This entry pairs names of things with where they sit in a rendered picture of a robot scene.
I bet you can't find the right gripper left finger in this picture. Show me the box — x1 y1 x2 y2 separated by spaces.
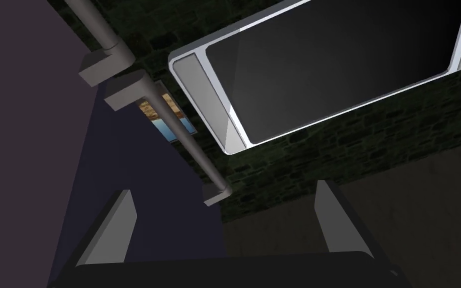
65 188 138 268

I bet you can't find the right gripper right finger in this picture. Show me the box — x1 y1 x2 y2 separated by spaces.
313 179 392 268

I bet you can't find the dark blue appliance door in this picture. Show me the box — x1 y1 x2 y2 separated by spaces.
48 77 228 288

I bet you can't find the grey purple appliance door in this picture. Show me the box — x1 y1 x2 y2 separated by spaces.
0 0 100 288

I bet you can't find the white framed dark television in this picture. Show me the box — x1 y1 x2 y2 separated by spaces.
167 0 461 156

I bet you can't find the brown and blue wall picture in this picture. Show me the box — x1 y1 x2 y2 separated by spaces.
136 79 198 144

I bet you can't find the grey bar handle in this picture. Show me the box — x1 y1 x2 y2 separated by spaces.
103 69 234 208
64 0 137 88

